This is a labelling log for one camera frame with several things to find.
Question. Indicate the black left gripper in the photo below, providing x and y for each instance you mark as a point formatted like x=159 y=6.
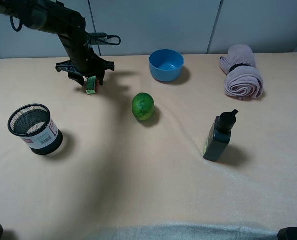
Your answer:
x=84 y=62

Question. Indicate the green gum box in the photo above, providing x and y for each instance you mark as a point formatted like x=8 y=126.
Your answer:
x=91 y=85

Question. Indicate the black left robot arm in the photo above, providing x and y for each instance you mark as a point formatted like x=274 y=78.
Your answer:
x=70 y=26

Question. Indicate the green lime fruit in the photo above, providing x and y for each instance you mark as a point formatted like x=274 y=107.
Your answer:
x=143 y=106

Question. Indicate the black mesh pen holder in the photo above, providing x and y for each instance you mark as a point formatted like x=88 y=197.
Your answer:
x=33 y=124

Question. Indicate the blue plastic bowl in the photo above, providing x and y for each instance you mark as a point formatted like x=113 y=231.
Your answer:
x=166 y=65

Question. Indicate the dark green pump bottle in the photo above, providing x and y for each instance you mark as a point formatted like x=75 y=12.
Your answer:
x=219 y=136

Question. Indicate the rolled pink towel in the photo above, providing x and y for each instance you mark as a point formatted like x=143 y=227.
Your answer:
x=243 y=79

